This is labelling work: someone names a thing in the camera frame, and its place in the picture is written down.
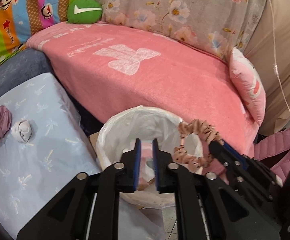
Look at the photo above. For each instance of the pink and white pillow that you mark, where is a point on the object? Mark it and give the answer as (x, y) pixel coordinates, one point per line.
(247, 85)

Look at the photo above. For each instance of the light blue printed tablecloth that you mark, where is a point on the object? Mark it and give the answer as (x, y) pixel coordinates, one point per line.
(47, 130)

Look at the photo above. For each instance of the beige cloth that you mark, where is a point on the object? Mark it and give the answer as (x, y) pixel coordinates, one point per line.
(284, 55)

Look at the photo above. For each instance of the white bin with plastic liner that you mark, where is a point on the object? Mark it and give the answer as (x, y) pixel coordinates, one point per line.
(135, 120)

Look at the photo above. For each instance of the rolled white sock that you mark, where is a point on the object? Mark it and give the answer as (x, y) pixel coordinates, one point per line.
(21, 130)

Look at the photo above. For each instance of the white plastic bag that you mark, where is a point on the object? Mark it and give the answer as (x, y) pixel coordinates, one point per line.
(147, 222)

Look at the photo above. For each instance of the blue-grey sofa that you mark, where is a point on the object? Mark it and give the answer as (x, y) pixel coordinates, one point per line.
(15, 65)

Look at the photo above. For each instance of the green round check-mark pillow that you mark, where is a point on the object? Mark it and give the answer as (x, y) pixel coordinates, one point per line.
(85, 10)

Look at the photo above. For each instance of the grey floral cushion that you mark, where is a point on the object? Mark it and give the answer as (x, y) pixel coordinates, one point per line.
(185, 10)

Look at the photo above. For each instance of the pink cloth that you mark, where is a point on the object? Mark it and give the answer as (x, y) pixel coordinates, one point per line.
(147, 152)

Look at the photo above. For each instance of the pink blanket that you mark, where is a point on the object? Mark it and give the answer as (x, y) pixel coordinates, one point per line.
(160, 80)

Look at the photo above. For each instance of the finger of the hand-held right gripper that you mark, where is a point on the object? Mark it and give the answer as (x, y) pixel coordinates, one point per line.
(225, 157)
(234, 152)

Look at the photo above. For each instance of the brown spotted scrunchie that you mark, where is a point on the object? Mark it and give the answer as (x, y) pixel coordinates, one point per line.
(200, 125)

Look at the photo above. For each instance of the colourful striped monkey-print quilt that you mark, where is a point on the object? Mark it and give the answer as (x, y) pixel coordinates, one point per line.
(22, 12)

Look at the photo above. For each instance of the brown cardboard piece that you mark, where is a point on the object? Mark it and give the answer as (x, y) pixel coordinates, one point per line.
(93, 140)

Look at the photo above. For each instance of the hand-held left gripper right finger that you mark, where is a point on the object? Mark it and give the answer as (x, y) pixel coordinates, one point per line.
(155, 165)

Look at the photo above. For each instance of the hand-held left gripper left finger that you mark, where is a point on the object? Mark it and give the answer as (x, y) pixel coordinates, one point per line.
(137, 165)

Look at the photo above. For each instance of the pink quilted jacket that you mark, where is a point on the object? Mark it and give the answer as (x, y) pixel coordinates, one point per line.
(272, 142)

